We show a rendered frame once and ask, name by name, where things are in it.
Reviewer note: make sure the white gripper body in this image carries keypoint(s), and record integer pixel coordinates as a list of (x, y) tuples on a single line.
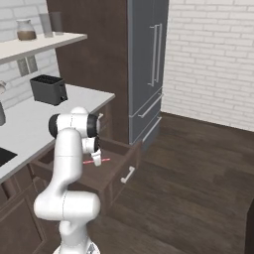
[(97, 158)]

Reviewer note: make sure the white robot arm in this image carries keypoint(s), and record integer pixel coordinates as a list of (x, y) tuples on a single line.
[(67, 155)]

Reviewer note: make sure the red straw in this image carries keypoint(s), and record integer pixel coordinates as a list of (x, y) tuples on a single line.
[(105, 160)]

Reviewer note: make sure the brown wooden drawer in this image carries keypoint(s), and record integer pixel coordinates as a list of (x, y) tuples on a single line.
[(109, 180)]

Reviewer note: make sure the clear glass cup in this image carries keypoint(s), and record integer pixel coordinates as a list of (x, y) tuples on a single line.
[(57, 22), (46, 25)]

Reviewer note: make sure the dark brown dining counter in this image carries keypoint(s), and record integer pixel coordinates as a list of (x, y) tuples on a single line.
[(250, 228)]

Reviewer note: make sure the black toaster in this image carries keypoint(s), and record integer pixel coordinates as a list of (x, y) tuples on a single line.
[(48, 89)]

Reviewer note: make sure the black sink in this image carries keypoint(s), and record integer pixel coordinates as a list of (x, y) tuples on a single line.
[(6, 156)]

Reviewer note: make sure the brown base cabinet run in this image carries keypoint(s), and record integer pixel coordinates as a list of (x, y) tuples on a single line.
[(18, 221)]

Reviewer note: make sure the grey tap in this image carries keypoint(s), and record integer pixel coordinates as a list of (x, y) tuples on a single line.
[(1, 114)]

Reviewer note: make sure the grey fridge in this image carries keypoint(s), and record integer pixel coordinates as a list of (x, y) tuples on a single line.
[(147, 66)]

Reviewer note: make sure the tall brown cabinet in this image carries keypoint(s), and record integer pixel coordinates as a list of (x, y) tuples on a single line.
[(96, 49)]

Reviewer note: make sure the glass jar with brown contents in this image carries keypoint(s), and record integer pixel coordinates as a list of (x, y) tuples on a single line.
[(26, 30)]

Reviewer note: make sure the grey wall outlet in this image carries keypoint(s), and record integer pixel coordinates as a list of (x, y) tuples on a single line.
[(27, 65)]

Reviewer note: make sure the white wall shelf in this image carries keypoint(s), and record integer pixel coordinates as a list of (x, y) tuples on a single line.
[(36, 44)]

